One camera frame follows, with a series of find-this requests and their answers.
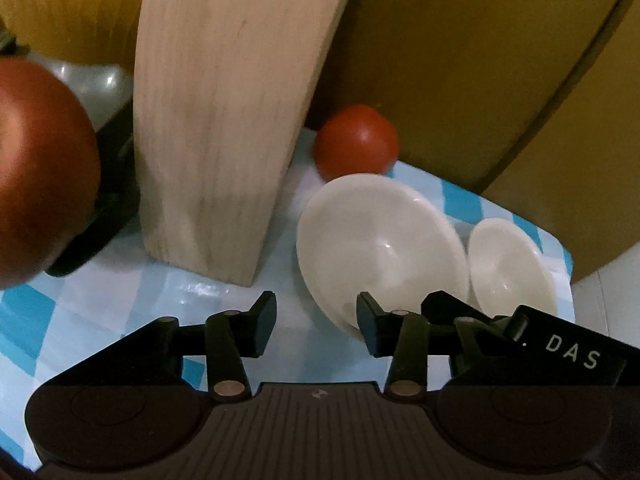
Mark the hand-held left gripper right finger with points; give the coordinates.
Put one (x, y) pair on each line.
(372, 325)

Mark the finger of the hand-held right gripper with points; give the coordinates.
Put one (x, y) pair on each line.
(460, 310)

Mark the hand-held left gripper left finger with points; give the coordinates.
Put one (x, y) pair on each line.
(265, 322)

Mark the cream ceramic bowl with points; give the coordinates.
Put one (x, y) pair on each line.
(380, 245)
(515, 270)

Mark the blue white checkered tablecloth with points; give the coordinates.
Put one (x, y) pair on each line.
(150, 290)

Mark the red tomato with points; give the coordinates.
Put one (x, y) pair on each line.
(357, 142)

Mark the metal cooking pot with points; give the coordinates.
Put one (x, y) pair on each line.
(112, 200)

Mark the wooden knife block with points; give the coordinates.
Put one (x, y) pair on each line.
(220, 120)

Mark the brown wooden backboard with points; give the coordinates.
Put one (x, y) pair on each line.
(475, 60)

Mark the red yellow apple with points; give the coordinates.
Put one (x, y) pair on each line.
(40, 170)

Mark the yellow netted pomelo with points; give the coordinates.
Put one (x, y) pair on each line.
(75, 10)

